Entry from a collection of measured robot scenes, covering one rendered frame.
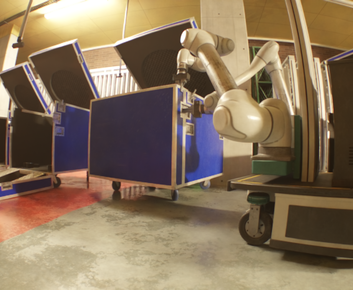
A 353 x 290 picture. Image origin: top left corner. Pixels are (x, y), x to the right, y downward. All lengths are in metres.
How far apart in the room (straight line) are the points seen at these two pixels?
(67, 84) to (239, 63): 2.46
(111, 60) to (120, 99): 4.04
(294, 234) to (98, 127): 1.87
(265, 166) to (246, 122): 0.23
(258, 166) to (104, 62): 5.51
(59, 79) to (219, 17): 2.52
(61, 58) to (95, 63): 3.19
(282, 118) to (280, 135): 0.07
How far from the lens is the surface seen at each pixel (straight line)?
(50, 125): 3.63
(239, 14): 3.56
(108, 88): 4.46
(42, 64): 3.37
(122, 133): 1.95
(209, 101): 1.42
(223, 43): 1.32
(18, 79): 3.97
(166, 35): 2.39
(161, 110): 1.71
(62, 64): 3.14
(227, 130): 0.81
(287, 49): 5.90
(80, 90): 3.30
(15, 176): 2.88
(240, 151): 2.91
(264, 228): 1.09
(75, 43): 2.89
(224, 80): 0.98
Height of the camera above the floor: 0.46
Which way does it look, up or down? 1 degrees up
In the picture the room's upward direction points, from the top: 1 degrees clockwise
